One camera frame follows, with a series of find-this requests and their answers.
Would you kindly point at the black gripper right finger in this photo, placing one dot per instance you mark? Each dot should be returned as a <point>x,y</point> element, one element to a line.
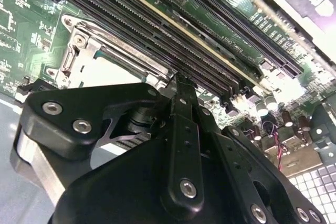
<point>236,150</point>

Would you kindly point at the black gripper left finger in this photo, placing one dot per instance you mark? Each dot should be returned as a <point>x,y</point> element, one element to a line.
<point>183,166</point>

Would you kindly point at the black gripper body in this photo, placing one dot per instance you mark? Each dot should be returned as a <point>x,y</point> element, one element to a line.
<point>118,195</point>

